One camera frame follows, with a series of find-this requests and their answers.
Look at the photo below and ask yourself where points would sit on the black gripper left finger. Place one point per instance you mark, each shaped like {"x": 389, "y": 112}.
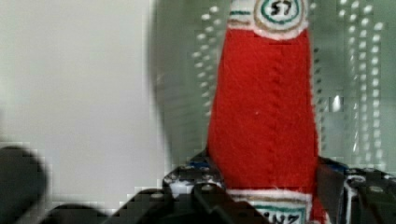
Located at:
{"x": 193, "y": 193}

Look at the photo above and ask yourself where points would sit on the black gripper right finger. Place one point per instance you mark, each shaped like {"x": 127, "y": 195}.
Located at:
{"x": 354, "y": 195}

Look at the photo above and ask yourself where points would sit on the red plush ketchup bottle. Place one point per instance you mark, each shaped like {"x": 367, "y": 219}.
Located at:
{"x": 262, "y": 133}

